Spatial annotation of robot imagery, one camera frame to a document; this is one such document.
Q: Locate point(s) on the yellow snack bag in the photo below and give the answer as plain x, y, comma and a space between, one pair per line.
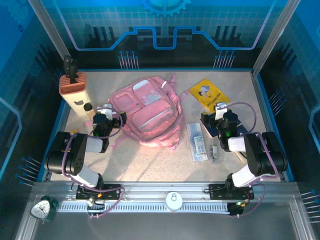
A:
74, 130

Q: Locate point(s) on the small bottle black cap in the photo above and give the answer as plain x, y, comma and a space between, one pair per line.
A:
88, 107

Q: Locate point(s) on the small grey clip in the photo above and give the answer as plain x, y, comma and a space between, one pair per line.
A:
215, 152

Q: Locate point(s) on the clear pen pack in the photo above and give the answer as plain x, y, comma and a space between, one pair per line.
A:
197, 142

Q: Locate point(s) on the white round knob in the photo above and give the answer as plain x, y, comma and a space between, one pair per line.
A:
173, 201

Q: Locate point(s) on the aluminium frame post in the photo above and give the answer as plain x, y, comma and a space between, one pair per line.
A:
49, 25
280, 27

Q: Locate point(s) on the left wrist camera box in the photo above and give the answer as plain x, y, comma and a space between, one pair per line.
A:
105, 111

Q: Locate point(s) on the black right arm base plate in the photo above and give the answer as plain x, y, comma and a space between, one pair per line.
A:
217, 191

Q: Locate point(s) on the pink student backpack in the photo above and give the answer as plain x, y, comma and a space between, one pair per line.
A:
150, 117

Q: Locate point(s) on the cream knife block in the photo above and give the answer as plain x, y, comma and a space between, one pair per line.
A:
75, 97

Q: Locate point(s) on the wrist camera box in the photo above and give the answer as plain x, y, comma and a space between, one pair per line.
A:
105, 111
221, 110

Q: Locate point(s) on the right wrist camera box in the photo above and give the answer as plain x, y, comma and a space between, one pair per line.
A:
221, 110

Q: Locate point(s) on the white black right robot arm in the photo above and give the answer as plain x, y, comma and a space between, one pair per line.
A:
262, 155

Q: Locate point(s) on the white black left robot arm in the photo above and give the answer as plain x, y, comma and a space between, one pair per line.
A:
75, 155

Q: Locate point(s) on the green alarm clock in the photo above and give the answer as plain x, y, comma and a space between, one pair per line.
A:
41, 210

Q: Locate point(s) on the yellow picture book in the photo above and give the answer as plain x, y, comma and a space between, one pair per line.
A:
207, 93

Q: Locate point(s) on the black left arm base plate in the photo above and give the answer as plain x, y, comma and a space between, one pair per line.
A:
112, 191

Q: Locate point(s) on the aluminium front rail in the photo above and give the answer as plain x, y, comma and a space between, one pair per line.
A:
150, 187

